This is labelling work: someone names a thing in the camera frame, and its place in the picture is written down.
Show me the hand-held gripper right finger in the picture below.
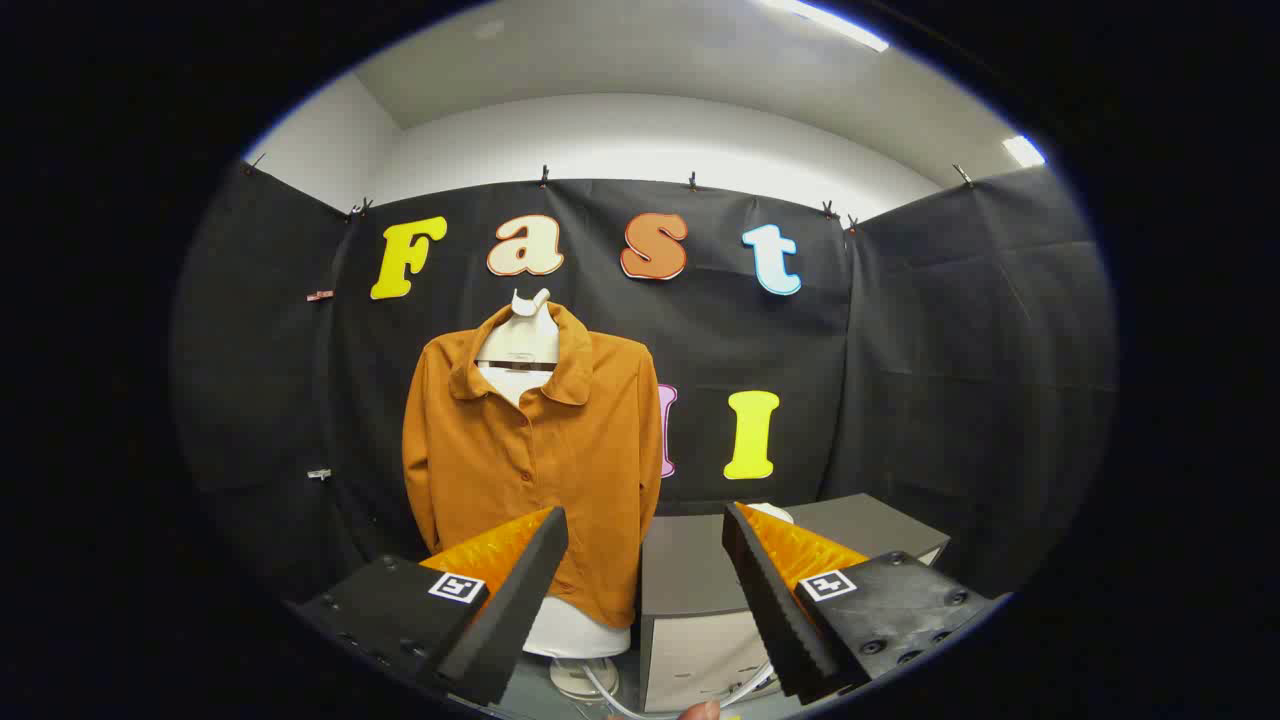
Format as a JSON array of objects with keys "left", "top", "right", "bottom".
[{"left": 722, "top": 500, "right": 1001, "bottom": 706}]

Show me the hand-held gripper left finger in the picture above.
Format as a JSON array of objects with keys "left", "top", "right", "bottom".
[{"left": 290, "top": 505, "right": 571, "bottom": 708}]

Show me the orange-brown button shirt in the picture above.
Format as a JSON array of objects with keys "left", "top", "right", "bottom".
[{"left": 402, "top": 302, "right": 663, "bottom": 629}]

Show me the grey drawer cabinet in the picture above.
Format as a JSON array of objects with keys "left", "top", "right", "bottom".
[{"left": 638, "top": 492, "right": 951, "bottom": 713}]

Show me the black backdrop cloth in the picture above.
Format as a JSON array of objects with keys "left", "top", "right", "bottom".
[{"left": 170, "top": 160, "right": 1119, "bottom": 611}]

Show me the long ceiling light strip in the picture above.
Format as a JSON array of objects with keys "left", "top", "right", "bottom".
[{"left": 760, "top": 0, "right": 891, "bottom": 53}]

